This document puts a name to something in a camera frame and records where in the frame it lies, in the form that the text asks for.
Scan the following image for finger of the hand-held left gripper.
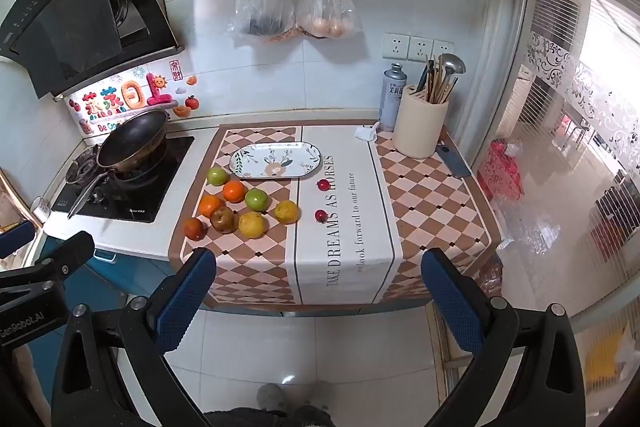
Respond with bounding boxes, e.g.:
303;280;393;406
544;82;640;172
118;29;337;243
0;221;37;258
35;232;96;278

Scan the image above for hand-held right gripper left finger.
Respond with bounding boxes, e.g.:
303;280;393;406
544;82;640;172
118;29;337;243
51;248;217;427

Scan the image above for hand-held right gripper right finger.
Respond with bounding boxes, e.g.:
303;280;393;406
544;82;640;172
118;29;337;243
421;248;586;427

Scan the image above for dark reddish orange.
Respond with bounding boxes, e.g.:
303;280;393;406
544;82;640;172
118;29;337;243
183;217;206;241

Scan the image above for brown red pomegranate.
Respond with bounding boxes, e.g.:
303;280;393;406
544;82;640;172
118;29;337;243
209;206;236;235

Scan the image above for yellow lemon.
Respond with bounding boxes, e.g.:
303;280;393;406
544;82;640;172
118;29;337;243
238;211;267;239
273;200;299;225

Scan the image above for oval patterned plate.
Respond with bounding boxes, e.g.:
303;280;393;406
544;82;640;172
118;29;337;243
229;142;327;180

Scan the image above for black gas stove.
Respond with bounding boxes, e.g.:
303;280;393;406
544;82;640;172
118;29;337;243
50;134;196;224

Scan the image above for checkered table mat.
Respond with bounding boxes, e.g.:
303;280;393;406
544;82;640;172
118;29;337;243
167;121;502;312

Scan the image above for black frying pan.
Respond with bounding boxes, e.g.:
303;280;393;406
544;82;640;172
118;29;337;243
66;108;171;220

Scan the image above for grey fluffy slipper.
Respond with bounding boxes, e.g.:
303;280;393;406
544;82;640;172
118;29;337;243
256;383;288;413

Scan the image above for red plastic bag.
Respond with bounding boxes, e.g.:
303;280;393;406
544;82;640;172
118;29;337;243
477;139;525;202

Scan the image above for beige cutting board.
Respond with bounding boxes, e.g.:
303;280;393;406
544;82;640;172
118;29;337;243
391;84;449;159

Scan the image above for grey spray can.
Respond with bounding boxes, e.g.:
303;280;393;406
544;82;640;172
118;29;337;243
378;63;408;132

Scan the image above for frosted glass sliding door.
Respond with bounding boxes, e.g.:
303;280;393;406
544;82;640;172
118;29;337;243
492;0;640;323

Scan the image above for bundle of chopsticks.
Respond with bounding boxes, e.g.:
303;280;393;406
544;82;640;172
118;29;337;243
429;55;453;105

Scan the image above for black range hood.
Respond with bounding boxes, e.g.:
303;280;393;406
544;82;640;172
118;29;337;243
0;0;185;100

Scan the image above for metal ladle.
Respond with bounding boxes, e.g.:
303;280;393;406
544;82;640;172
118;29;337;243
440;53;467;105

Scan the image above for clear bag with eggs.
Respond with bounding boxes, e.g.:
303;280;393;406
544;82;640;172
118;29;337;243
295;0;362;40

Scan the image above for colourful wall stickers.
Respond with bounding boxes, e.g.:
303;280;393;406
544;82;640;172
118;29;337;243
69;59;201;138

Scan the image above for black knife handle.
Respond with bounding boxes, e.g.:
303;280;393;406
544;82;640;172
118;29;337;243
415;59;435;100

